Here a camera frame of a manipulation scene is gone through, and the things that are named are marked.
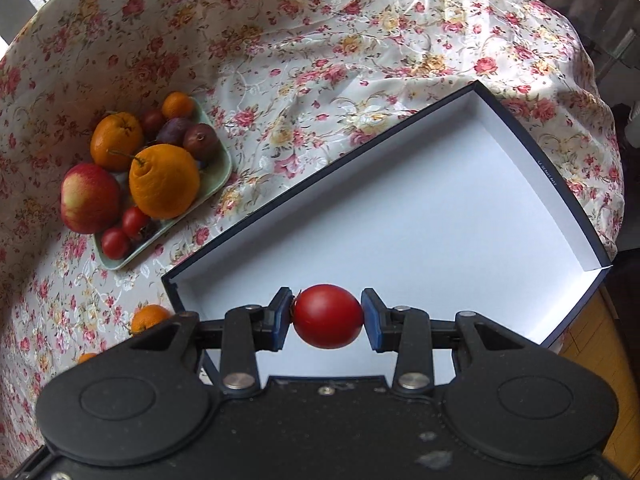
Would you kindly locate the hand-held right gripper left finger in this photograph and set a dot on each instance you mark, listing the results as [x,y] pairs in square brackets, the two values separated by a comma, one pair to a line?
[284,319]

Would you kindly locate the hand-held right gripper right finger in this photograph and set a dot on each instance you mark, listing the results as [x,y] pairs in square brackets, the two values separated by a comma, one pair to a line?
[371,319]

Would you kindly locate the red cherry tomato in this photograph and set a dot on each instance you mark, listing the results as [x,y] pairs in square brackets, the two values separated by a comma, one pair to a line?
[135,222]
[116,243]
[327,316]

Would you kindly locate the dark blue white-lined box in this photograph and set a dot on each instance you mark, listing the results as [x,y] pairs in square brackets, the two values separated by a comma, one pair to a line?
[425,210]

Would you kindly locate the small orange tangerine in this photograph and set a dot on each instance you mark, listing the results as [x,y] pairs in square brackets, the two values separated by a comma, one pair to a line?
[149,319]
[177,106]
[87,358]

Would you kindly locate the green rectangular plate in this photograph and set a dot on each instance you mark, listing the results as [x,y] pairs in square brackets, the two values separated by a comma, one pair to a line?
[215,172]

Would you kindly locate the large bumpy orange with stem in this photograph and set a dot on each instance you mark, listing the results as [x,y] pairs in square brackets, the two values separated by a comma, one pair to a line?
[165,182]

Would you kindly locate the brownish red plum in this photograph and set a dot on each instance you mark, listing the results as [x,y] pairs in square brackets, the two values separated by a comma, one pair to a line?
[201,141]

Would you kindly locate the purple plum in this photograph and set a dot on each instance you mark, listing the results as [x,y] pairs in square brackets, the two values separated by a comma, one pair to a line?
[175,129]

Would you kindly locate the red yellow apple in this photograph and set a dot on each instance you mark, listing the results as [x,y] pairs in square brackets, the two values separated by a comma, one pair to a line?
[89,200]

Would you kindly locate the dark red plum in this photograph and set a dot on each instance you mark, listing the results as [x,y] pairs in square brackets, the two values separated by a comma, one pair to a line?
[151,121]

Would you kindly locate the round orange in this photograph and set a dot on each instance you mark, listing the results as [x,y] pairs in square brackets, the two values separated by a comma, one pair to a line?
[114,140]

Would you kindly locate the floral tablecloth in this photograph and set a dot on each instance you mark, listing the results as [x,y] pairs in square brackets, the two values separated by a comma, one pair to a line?
[350,35]

